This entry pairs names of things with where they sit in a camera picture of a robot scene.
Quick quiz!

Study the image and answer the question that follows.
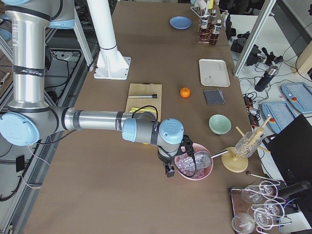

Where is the wine glass rack tray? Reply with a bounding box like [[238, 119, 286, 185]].
[[229, 179, 292, 234]]

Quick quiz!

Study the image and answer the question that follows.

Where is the blue teach pendant far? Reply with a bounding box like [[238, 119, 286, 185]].
[[280, 82, 312, 114]]

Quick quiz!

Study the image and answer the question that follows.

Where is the tea bottle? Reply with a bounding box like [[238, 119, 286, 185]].
[[210, 19, 222, 45], [210, 9, 216, 25], [198, 15, 209, 42]]

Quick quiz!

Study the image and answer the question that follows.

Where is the blue teach pendant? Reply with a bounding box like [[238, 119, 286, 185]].
[[261, 101, 297, 134], [280, 82, 312, 114]]

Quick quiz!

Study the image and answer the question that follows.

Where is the pink bowl with ice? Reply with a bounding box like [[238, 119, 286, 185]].
[[175, 153, 213, 180]]

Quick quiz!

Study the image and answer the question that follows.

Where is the black laptop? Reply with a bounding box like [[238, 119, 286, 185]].
[[263, 114, 312, 183]]

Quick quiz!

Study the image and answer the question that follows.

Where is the orange mandarin fruit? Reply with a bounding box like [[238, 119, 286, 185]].
[[179, 87, 191, 98]]

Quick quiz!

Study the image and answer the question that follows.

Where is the tea bottle back right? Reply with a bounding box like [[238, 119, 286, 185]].
[[210, 19, 222, 45]]

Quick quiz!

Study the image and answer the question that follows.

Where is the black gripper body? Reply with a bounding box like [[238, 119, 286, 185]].
[[157, 146, 176, 167]]

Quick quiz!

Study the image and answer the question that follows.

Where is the clear glass on stand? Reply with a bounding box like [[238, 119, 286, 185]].
[[235, 132, 261, 158]]

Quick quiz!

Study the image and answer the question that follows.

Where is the bamboo cutting board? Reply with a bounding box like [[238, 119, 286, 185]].
[[125, 83, 162, 115]]

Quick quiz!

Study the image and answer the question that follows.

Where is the green bowl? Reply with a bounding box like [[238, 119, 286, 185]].
[[209, 115, 232, 135]]

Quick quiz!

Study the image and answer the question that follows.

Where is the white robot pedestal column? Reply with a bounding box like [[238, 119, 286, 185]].
[[87, 0, 124, 67]]

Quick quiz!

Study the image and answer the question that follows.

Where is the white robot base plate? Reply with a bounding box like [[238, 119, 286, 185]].
[[94, 57, 131, 80]]

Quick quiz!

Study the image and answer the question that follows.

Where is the copper wire bottle rack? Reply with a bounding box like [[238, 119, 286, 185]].
[[197, 14, 211, 43]]

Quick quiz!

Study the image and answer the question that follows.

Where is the steel muddler black tip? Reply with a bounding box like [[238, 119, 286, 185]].
[[128, 94, 157, 98]]

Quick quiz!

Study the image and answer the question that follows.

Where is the grey folded cloth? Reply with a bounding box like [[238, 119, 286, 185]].
[[204, 89, 225, 105]]

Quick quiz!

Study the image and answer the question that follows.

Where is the metal ice scoop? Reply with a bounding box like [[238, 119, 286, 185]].
[[194, 149, 228, 170]]

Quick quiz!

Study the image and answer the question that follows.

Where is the black thermos bottle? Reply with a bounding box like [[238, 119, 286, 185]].
[[254, 65, 278, 92]]

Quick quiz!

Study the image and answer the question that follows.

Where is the wooden cup stand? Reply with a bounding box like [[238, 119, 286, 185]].
[[221, 116, 271, 173]]

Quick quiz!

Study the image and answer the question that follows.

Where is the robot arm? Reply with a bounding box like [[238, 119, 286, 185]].
[[0, 0, 185, 177]]

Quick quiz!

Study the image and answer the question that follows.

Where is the tea bottle back left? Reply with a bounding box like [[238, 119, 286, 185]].
[[210, 9, 216, 25]]

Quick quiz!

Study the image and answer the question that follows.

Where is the tea bottle front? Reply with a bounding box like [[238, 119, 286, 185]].
[[198, 15, 209, 42]]

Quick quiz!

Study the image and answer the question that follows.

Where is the blue round plate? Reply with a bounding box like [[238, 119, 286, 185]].
[[169, 16, 192, 30]]

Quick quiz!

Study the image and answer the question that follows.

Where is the blue teach pendant near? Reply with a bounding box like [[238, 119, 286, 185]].
[[261, 101, 297, 134]]

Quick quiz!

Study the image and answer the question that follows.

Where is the yellow plastic knife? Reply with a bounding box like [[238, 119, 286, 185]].
[[129, 107, 156, 113]]

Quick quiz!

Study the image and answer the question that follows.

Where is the cream rabbit tray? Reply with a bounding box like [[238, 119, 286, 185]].
[[199, 58, 230, 87]]

